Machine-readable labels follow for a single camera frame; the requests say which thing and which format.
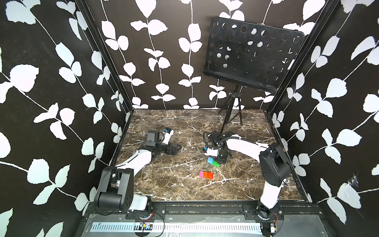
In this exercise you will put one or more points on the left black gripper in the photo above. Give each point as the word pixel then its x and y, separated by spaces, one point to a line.
pixel 173 151

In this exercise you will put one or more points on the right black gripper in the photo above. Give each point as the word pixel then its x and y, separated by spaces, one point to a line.
pixel 219 161

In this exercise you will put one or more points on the blue lego brick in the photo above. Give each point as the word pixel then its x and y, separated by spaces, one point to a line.
pixel 210 160

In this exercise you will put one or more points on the green lego brick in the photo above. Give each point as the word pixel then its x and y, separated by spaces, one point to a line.
pixel 214 163

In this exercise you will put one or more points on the red lego brick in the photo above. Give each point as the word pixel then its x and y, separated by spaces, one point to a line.
pixel 209 175

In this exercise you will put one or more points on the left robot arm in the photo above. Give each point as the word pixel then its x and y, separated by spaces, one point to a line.
pixel 116 187

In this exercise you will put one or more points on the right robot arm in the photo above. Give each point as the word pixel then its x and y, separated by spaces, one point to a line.
pixel 274 162

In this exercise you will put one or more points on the white ruler strip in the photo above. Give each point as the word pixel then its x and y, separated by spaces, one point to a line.
pixel 132 227

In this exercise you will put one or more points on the black music stand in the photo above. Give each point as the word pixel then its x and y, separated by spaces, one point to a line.
pixel 249 55

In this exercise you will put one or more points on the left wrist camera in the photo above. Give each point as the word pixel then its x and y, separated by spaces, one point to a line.
pixel 157 137

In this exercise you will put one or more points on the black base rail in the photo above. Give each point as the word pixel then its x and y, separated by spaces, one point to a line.
pixel 250 209

